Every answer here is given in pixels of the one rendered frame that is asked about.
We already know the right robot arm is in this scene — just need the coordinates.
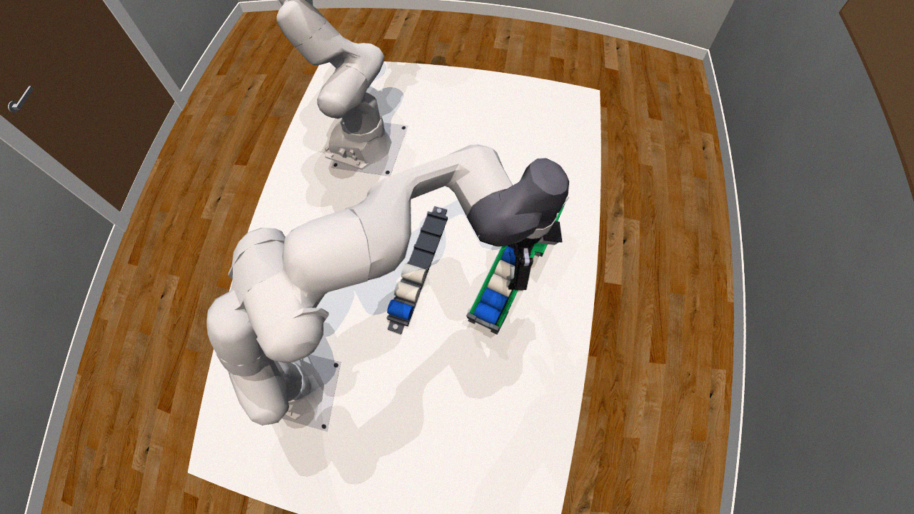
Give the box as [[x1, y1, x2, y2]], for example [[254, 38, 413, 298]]
[[206, 144, 570, 425]]

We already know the grey cylinder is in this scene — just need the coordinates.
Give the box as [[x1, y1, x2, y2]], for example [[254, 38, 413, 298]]
[[494, 260, 515, 280], [394, 281, 420, 302], [401, 263, 427, 283]]

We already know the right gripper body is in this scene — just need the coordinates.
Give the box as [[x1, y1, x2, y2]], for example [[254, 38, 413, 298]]
[[518, 238, 541, 253]]

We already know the blue cylinder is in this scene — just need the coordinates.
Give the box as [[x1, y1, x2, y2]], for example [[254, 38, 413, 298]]
[[501, 246, 516, 265], [387, 300, 413, 321], [481, 288, 508, 311], [474, 302, 501, 325]]

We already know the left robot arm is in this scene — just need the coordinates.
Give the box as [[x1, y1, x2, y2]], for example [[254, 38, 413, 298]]
[[276, 0, 391, 170]]

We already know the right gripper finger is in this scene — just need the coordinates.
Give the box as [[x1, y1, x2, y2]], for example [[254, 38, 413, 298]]
[[508, 243, 533, 291]]

